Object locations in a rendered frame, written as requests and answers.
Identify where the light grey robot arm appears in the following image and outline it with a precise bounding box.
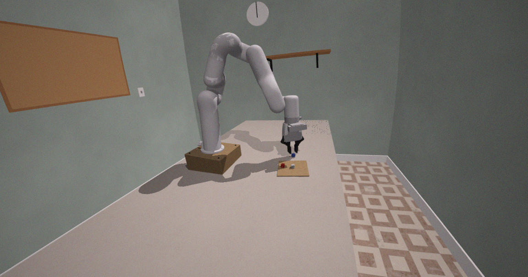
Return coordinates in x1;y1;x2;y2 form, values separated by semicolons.
197;33;307;154

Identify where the tan square mat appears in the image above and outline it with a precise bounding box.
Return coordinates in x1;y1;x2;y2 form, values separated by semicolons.
277;161;309;177

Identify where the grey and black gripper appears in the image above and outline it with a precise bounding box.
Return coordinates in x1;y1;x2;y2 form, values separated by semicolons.
281;122;304;154

